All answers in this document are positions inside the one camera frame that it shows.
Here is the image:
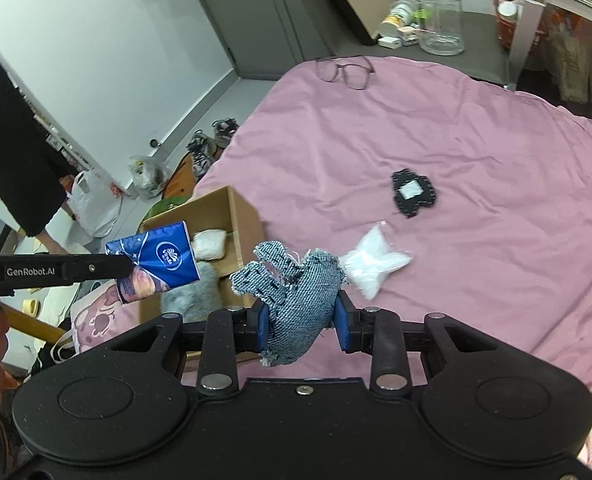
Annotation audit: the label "blue tissue packet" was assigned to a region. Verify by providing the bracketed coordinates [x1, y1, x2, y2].
[105, 221, 201, 305]

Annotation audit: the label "white plastic bag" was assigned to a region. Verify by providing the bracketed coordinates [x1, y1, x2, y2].
[68, 170, 123, 238]

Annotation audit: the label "pink bedsheet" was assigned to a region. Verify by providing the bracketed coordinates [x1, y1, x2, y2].
[183, 55, 592, 391]

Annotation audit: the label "pink printed tote bag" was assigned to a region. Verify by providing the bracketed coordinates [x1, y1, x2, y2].
[51, 280, 162, 366]

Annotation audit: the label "brown cardboard box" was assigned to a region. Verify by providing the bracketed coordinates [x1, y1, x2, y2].
[140, 185, 268, 373]

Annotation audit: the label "brown round rug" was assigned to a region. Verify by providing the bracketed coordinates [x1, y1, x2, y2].
[163, 152, 197, 198]

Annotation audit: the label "clear grey plastic bag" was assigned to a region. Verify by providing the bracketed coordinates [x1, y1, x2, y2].
[128, 155, 169, 198]

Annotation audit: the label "white-framed desk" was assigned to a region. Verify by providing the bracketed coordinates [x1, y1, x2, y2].
[508, 0, 592, 121]

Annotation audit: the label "white yellow supplement jar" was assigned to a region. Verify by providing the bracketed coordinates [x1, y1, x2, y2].
[378, 0, 417, 36]

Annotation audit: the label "green cartoon rug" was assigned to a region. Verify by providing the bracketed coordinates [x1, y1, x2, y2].
[148, 195, 192, 221]

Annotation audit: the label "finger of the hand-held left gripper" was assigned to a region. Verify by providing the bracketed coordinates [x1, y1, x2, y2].
[73, 254, 134, 286]

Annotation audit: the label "black fabric patch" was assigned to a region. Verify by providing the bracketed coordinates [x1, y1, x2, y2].
[390, 169, 439, 219]

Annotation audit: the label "grey nightstand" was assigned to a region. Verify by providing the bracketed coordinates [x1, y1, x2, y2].
[326, 10, 512, 86]

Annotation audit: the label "dark-framed eyeglasses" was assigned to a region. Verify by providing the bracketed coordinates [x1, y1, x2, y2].
[316, 55, 375, 91]

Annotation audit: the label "blue denim cloth toy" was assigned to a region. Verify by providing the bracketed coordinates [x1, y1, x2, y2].
[230, 241, 347, 367]

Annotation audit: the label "clear bag of white filling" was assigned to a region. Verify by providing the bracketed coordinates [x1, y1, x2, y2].
[338, 224, 413, 301]

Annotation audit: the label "grey door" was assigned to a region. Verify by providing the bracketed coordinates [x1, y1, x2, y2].
[181, 0, 347, 81]

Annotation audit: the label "brown paper bag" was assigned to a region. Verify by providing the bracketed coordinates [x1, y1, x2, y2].
[546, 5, 592, 106]

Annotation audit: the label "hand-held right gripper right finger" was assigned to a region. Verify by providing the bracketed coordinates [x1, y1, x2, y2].
[335, 290, 544, 393]

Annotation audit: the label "clear plastic water jug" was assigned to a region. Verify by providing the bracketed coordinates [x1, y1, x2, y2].
[410, 0, 465, 56]

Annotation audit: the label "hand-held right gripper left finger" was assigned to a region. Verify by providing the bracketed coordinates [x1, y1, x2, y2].
[78, 305, 271, 393]

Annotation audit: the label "red basket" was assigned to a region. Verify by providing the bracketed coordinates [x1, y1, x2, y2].
[492, 0, 547, 51]

